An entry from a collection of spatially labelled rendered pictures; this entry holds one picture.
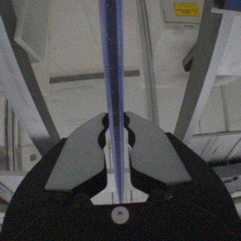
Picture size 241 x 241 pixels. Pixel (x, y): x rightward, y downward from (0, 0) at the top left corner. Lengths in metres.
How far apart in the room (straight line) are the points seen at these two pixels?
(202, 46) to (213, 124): 2.22
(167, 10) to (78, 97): 1.87
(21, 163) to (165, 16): 0.99
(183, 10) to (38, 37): 0.49
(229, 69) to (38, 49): 0.32
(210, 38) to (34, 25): 0.26
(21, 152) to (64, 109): 1.44
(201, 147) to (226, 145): 0.09
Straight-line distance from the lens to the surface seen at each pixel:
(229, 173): 0.59
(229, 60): 0.30
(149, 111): 0.61
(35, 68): 1.15
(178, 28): 0.55
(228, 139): 0.48
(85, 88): 2.23
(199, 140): 0.42
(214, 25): 0.27
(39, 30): 0.25
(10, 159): 0.82
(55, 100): 2.37
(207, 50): 0.28
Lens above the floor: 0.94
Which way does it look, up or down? 4 degrees down
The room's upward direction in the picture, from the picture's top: 177 degrees clockwise
